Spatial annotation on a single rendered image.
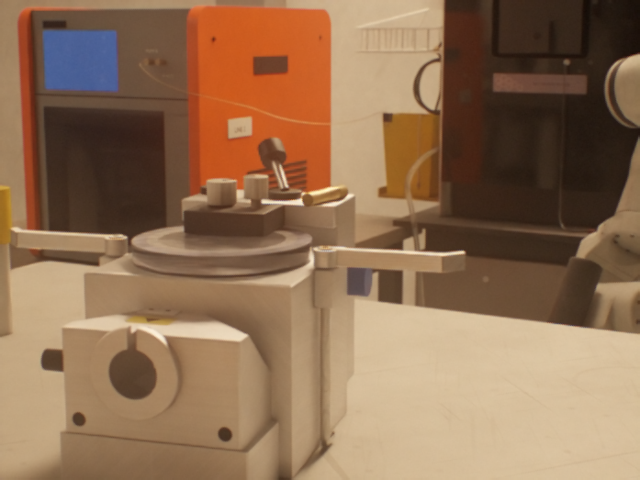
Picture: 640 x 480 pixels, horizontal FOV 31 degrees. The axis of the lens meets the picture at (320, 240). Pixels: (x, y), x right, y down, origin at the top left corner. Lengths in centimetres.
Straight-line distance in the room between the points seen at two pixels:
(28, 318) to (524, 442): 39
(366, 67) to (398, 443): 303
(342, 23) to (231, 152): 179
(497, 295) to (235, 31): 71
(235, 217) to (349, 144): 305
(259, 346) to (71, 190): 146
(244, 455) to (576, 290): 72
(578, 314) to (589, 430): 56
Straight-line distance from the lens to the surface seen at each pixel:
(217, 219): 57
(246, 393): 49
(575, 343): 77
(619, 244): 125
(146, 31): 184
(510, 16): 220
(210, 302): 52
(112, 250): 58
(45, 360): 52
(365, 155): 359
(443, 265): 53
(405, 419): 61
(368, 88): 357
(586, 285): 117
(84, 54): 192
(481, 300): 218
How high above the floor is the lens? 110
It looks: 10 degrees down
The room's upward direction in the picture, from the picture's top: straight up
